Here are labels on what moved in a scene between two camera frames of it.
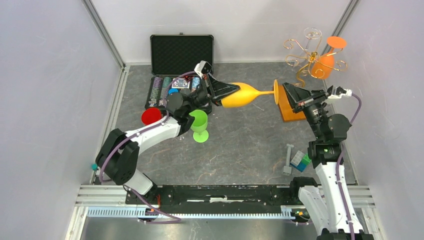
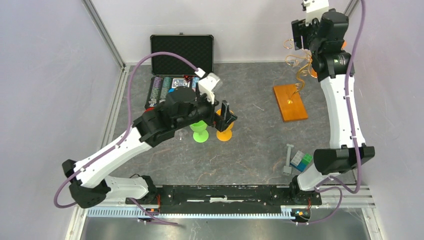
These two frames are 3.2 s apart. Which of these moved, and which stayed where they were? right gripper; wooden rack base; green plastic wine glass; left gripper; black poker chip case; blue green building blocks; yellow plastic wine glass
Moved: right gripper; yellow plastic wine glass; left gripper
Stayed: wooden rack base; green plastic wine glass; black poker chip case; blue green building blocks
